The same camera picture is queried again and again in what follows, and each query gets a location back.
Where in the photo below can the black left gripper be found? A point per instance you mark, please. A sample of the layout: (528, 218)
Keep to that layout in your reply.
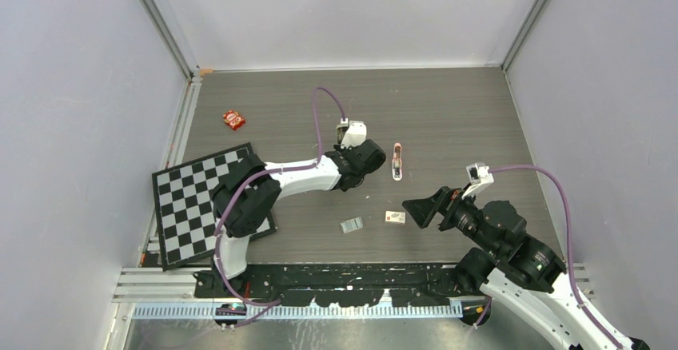
(337, 148)

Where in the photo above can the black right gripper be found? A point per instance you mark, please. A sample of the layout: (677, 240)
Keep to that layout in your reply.
(422, 209)

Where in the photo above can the white staple box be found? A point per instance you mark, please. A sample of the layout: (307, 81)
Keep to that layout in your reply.
(395, 217)

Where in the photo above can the staple tray with staples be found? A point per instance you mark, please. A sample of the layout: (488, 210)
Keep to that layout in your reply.
(351, 225)

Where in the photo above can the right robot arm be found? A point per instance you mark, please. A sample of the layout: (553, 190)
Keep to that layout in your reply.
(515, 269)

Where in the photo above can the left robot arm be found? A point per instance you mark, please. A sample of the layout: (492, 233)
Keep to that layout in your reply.
(243, 201)

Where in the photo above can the red snack packet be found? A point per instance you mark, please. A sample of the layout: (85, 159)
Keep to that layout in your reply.
(233, 119)

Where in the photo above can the black white checkerboard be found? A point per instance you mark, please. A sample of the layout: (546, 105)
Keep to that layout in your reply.
(183, 206)

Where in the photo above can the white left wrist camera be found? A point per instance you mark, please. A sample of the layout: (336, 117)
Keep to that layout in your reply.
(354, 133)

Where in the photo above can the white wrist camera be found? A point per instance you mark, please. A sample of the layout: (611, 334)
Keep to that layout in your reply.
(480, 178)
(354, 133)

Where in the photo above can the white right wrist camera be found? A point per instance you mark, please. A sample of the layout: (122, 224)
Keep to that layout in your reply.
(480, 178)

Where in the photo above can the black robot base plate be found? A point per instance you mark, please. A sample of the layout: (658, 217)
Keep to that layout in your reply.
(347, 285)

